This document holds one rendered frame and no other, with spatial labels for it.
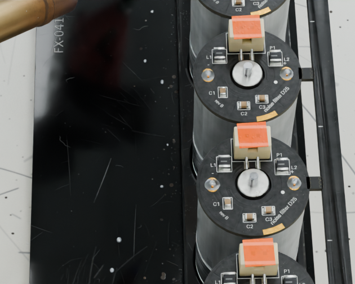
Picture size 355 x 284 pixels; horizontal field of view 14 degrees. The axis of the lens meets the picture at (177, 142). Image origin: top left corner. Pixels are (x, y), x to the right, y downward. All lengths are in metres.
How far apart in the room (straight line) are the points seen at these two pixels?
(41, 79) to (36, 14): 0.10
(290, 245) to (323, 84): 0.04
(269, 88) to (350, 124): 0.07
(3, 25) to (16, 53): 0.13
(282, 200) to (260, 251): 0.02
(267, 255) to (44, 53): 0.12
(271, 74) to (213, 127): 0.02
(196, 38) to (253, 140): 0.05
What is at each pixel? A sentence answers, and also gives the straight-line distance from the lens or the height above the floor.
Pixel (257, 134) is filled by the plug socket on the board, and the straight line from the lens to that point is 0.32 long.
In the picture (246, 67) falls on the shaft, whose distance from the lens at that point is 0.33.
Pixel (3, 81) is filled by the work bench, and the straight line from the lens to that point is 0.40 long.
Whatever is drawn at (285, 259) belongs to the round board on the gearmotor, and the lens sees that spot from 0.31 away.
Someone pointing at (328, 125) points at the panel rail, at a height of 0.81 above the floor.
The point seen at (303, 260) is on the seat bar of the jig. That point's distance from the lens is 0.36.
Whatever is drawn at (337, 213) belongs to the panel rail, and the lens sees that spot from 0.32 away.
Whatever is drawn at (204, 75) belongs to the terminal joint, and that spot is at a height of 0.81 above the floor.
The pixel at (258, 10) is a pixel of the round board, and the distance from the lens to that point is 0.34.
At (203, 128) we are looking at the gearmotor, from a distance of 0.34.
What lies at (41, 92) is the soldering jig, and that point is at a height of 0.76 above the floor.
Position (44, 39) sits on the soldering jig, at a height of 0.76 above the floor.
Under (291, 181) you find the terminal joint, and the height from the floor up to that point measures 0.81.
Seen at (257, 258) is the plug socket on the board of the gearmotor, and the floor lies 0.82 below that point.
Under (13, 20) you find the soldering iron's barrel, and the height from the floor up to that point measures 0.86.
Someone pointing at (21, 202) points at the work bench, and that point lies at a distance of 0.39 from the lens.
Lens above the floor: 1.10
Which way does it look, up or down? 62 degrees down
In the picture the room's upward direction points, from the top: straight up
